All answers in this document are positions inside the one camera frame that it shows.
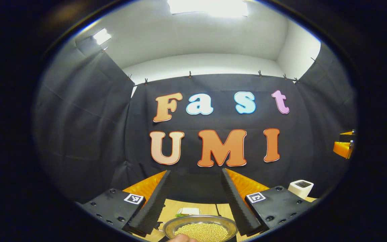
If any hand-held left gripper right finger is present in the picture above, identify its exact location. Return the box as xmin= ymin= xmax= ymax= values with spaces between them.
xmin=221 ymin=168 xmax=318 ymax=236

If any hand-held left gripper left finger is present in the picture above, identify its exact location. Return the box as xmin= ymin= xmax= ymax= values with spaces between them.
xmin=76 ymin=170 xmax=172 ymax=235

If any stainless steel pot black handle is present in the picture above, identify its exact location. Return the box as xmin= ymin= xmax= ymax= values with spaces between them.
xmin=153 ymin=215 xmax=239 ymax=242

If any pile of soybeans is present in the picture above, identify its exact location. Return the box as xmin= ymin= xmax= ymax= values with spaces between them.
xmin=174 ymin=223 xmax=229 ymax=242

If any sandwich with lettuce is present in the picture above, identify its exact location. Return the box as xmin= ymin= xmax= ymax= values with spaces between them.
xmin=176 ymin=207 xmax=201 ymax=217

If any white countertop appliance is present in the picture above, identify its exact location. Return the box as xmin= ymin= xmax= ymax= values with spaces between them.
xmin=287 ymin=179 xmax=314 ymax=200

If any black backdrop cloth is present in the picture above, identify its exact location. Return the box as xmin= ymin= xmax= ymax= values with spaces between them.
xmin=32 ymin=35 xmax=357 ymax=209

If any row of cloth clips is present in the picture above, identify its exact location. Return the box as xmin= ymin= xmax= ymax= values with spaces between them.
xmin=101 ymin=46 xmax=318 ymax=86

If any small ceiling light panel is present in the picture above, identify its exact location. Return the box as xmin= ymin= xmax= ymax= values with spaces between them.
xmin=92 ymin=28 xmax=112 ymax=45

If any large ceiling light panel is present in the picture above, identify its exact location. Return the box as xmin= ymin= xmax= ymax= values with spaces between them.
xmin=166 ymin=0 xmax=248 ymax=18

